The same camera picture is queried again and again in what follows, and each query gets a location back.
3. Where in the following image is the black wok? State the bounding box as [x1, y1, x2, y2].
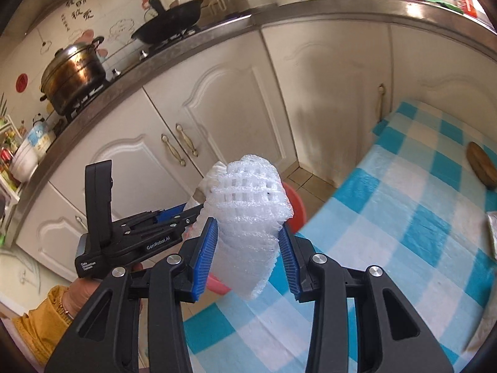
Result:
[131, 0, 203, 45]

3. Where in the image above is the white cabinet door left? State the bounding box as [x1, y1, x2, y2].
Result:
[50, 89, 202, 220]

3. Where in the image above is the person's left hand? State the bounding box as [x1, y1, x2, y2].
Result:
[61, 262, 144, 319]

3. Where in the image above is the white ceramic bowl stack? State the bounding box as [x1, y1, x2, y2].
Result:
[10, 118, 56, 183]

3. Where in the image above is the brown round wooden piece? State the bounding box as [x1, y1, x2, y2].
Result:
[466, 141, 497, 190]

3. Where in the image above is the white corner cabinet door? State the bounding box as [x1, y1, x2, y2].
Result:
[262, 19, 393, 185]

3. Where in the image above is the red plastic trash bin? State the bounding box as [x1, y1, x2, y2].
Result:
[204, 181, 308, 296]

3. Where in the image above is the yellow sleeved left forearm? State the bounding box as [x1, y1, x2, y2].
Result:
[8, 285, 73, 371]

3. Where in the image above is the white cabinet door middle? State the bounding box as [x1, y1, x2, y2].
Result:
[144, 31, 297, 173]

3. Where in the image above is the white foam fruit net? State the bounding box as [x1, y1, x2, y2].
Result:
[183, 154, 294, 301]

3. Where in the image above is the steel stock pot with lid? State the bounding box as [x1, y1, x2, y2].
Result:
[39, 36, 107, 116]

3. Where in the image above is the blue checkered tablecloth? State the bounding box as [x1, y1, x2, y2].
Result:
[185, 101, 496, 372]

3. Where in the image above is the silver foil packet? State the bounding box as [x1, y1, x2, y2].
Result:
[486, 211, 497, 260]

